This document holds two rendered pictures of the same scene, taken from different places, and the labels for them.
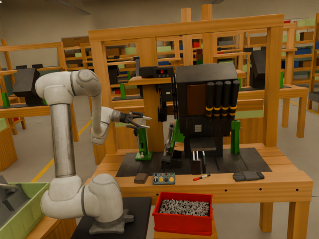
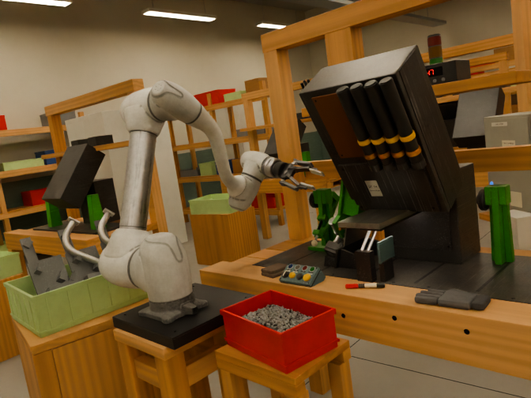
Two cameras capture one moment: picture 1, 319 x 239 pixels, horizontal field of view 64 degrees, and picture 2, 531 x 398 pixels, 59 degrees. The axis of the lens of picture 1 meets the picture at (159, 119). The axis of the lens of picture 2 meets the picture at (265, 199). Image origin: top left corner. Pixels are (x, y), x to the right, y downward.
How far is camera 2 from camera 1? 108 cm
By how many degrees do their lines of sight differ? 40
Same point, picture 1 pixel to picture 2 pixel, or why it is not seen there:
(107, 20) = (482, 29)
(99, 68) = (275, 94)
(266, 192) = (482, 343)
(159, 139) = not seen: hidden behind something
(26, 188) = not seen: hidden behind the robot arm
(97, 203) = (141, 268)
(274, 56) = not seen: outside the picture
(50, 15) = (379, 38)
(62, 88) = (138, 109)
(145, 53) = (337, 59)
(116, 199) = (164, 269)
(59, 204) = (108, 260)
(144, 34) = (333, 24)
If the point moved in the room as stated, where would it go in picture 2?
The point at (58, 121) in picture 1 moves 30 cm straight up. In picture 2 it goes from (130, 153) to (115, 73)
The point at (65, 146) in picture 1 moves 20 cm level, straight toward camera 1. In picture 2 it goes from (131, 186) to (98, 196)
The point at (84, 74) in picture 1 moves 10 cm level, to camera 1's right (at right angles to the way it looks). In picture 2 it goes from (157, 87) to (175, 82)
